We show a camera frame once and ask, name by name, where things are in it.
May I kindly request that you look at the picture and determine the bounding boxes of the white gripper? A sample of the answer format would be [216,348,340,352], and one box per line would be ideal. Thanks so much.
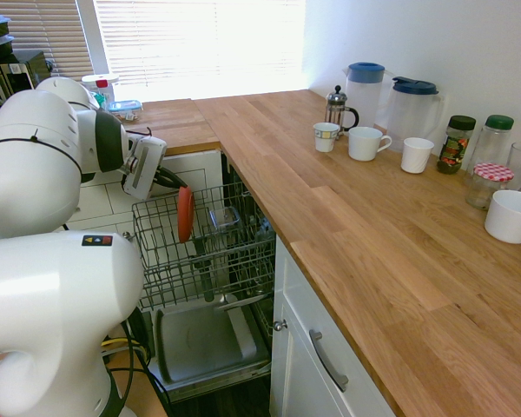
[121,135,189,202]

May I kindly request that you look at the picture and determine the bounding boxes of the orange plate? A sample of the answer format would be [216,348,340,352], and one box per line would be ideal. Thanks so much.
[176,185,196,244]

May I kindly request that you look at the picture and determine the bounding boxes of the stainless dishwasher door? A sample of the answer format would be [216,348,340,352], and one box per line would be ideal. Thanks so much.
[148,299,273,403]

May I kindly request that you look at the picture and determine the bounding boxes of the white cabinet with drawers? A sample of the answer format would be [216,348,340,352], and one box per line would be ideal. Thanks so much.
[63,149,225,312]

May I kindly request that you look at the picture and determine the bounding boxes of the glass container in rack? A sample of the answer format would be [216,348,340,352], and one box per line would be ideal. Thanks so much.
[208,206,242,232]

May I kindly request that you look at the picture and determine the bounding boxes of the small container blue lid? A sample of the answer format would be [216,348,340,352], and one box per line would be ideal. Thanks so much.
[108,99,143,122]

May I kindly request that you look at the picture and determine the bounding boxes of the dark blue utensil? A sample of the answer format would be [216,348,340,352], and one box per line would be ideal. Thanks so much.
[192,236,217,304]

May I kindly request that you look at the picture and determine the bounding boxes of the white container red clip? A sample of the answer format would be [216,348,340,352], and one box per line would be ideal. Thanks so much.
[81,73,121,106]

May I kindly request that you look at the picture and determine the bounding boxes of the metal spoon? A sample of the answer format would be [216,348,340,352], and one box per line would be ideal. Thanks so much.
[214,292,271,312]

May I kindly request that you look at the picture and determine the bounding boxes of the bright window blind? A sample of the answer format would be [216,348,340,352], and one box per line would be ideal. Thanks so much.
[93,0,307,103]

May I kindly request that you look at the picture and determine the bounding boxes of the black table clamp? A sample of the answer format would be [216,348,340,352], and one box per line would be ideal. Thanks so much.
[123,306,152,374]

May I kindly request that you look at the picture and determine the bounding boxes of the small patterned cup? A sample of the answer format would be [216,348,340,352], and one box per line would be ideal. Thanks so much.
[313,122,341,154]

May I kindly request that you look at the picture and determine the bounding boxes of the black coffee machine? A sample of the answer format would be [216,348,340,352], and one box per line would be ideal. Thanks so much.
[0,50,54,102]

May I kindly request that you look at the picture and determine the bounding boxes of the glass French press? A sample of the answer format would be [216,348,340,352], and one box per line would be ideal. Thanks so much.
[324,84,361,142]

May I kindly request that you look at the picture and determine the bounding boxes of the shaded window blind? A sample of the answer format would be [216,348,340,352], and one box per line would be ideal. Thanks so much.
[3,0,91,82]

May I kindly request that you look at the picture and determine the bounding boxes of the clear pitcher round blue lid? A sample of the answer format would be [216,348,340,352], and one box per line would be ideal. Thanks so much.
[340,61,394,132]

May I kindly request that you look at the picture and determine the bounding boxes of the wooden robot mounting board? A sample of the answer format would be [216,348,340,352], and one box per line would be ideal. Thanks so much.
[108,347,169,417]

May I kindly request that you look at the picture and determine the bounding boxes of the white cabinet with door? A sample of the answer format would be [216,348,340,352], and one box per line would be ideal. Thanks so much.
[267,236,401,417]

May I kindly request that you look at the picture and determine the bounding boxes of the white ribbed cup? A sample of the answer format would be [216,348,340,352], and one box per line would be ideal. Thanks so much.
[400,136,436,175]

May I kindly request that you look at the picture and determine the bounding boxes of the clear pitcher dark blue lid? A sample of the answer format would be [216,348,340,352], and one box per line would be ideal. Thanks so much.
[386,76,448,154]

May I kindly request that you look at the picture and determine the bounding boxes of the spice jar black lid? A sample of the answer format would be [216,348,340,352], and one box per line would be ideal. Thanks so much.
[436,115,478,175]

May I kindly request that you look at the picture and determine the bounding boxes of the glass jar red checked lid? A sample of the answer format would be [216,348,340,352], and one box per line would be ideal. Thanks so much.
[465,162,516,212]

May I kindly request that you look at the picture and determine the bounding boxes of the clear jar green lid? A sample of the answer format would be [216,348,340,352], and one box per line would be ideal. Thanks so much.
[475,114,516,175]

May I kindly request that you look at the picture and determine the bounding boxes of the white ceramic bowl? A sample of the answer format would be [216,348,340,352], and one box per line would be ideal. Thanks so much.
[484,189,521,245]

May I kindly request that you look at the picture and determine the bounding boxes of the grey wire dishwasher rack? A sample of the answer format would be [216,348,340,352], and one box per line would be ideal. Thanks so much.
[132,182,277,312]

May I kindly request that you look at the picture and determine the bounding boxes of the yellow cable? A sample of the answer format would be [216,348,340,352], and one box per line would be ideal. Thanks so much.
[100,337,147,355]

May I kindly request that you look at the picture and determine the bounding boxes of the white mug with handle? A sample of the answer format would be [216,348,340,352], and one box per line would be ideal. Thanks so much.
[347,126,393,162]

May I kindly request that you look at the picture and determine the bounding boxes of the silver cabinet door handle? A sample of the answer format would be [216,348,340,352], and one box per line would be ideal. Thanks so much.
[307,328,350,394]

